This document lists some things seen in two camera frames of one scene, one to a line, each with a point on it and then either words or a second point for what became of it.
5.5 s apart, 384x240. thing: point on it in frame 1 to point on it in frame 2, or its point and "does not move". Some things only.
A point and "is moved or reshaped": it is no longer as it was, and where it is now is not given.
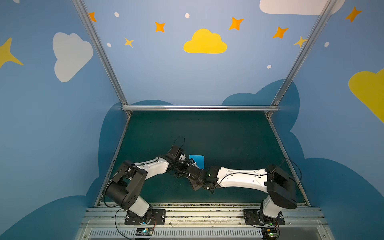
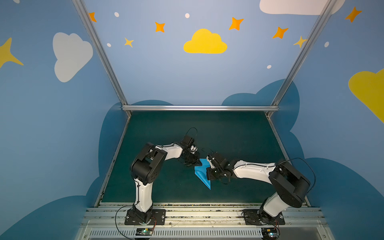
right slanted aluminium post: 304,52 does not move
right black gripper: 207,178 to 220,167
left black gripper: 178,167 to 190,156
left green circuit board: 144,231 does not move
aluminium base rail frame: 205,221 does not move
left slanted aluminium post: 86,17 does not move
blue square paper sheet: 199,159 is moved or reshaped
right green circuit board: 270,233 does not move
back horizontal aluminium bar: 201,108 does not move
